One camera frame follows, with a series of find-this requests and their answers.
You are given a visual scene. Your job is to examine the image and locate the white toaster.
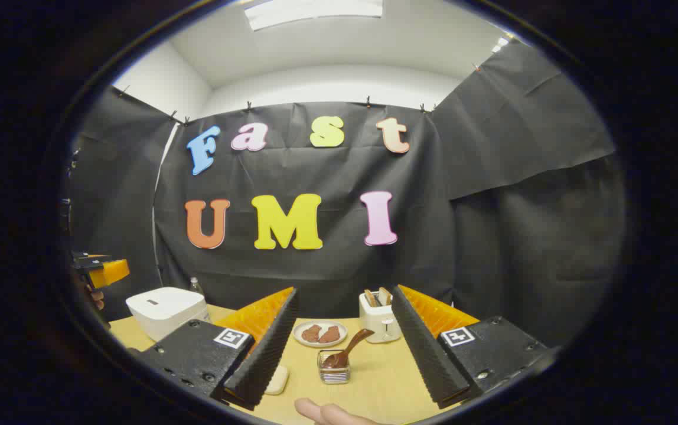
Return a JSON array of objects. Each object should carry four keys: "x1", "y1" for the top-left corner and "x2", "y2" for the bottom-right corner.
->
[{"x1": 359, "y1": 289, "x2": 402, "y2": 344}]

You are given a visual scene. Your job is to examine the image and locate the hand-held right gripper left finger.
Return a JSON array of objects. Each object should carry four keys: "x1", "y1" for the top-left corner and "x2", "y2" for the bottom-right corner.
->
[{"x1": 137, "y1": 287, "x2": 301, "y2": 411}]

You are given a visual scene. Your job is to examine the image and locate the wire chopstick holder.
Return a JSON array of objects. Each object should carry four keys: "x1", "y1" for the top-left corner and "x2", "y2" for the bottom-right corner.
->
[{"x1": 317, "y1": 349, "x2": 351, "y2": 385}]

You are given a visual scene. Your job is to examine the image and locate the white rice cooker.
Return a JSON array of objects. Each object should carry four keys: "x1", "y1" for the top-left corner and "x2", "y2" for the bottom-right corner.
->
[{"x1": 126, "y1": 287, "x2": 210, "y2": 342}]

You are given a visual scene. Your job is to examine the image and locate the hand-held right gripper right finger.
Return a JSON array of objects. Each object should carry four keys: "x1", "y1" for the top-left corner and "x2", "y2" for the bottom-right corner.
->
[{"x1": 390, "y1": 284, "x2": 552, "y2": 410}]

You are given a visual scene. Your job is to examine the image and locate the brown wooden spoon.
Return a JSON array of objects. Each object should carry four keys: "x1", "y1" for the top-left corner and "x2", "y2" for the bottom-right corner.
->
[{"x1": 322, "y1": 329, "x2": 375, "y2": 370}]

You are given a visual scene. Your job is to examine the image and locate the white round plate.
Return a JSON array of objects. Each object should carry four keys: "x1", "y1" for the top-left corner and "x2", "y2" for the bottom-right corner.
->
[{"x1": 292, "y1": 319, "x2": 348, "y2": 348}]

